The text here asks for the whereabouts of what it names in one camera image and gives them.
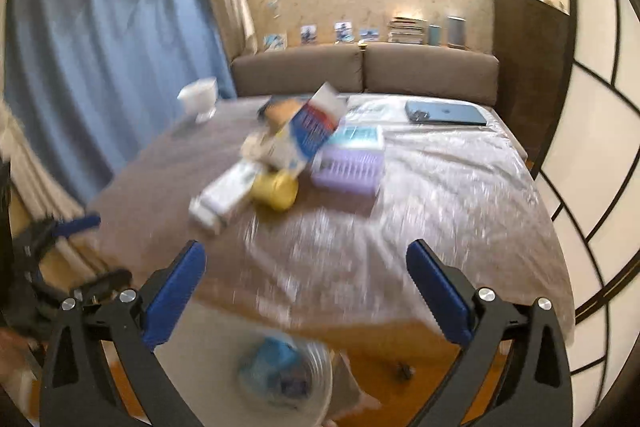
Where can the blue curtain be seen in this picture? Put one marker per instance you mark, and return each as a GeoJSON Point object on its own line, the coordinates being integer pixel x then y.
{"type": "Point", "coordinates": [100, 57]}

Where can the white round bin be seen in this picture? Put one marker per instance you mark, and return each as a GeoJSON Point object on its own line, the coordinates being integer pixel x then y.
{"type": "Point", "coordinates": [310, 402]}

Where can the white black-framed screen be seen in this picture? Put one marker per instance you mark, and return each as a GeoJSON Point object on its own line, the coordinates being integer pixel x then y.
{"type": "Point", "coordinates": [600, 157]}

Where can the yellow cup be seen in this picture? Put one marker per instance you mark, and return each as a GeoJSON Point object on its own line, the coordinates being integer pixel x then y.
{"type": "Point", "coordinates": [275, 189]}

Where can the white footed bowl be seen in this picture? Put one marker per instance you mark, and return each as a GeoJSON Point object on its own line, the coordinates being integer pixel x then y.
{"type": "Point", "coordinates": [198, 97]}

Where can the grey blue cylinder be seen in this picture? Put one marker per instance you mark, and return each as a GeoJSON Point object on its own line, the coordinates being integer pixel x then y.
{"type": "Point", "coordinates": [435, 35]}

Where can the clear plastic bag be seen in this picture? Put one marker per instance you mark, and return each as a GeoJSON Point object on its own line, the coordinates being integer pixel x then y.
{"type": "Point", "coordinates": [375, 109]}

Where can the blue laptop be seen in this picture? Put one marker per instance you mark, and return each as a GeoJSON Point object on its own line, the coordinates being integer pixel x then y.
{"type": "Point", "coordinates": [445, 113]}

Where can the blue packet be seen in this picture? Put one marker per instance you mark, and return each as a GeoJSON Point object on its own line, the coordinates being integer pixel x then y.
{"type": "Point", "coordinates": [272, 357]}

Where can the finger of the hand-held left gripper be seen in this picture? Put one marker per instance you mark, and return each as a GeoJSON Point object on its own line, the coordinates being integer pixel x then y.
{"type": "Point", "coordinates": [107, 281]}
{"type": "Point", "coordinates": [75, 226]}

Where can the purple box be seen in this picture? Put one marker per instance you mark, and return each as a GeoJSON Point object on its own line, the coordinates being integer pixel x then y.
{"type": "Point", "coordinates": [347, 169]}

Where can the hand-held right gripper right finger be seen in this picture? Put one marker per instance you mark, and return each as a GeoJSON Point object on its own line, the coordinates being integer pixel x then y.
{"type": "Point", "coordinates": [440, 294]}

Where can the long white box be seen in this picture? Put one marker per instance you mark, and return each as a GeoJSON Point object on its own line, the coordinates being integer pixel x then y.
{"type": "Point", "coordinates": [222, 197]}

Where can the dark wooden cabinet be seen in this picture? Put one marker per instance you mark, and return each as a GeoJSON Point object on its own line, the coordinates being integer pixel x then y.
{"type": "Point", "coordinates": [530, 72]}

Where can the brown sofa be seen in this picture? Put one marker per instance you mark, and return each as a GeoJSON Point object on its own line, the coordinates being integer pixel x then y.
{"type": "Point", "coordinates": [425, 67]}

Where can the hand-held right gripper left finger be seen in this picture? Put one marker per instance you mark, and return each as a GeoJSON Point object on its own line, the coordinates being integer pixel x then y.
{"type": "Point", "coordinates": [175, 294]}

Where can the table with plastic cover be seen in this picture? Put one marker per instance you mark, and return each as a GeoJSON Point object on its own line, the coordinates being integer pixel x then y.
{"type": "Point", "coordinates": [425, 207]}

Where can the stack of books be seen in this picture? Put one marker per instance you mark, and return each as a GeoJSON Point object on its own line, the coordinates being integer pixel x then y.
{"type": "Point", "coordinates": [406, 31]}

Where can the small photo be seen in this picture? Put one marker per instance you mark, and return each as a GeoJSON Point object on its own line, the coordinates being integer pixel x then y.
{"type": "Point", "coordinates": [368, 35]}
{"type": "Point", "coordinates": [309, 34]}
{"type": "Point", "coordinates": [343, 32]}
{"type": "Point", "coordinates": [275, 42]}

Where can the white blue red carton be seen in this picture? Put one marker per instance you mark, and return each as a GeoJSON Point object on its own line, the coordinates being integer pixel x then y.
{"type": "Point", "coordinates": [305, 132]}

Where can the teal box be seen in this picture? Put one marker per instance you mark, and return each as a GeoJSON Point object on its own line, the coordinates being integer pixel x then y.
{"type": "Point", "coordinates": [360, 136]}

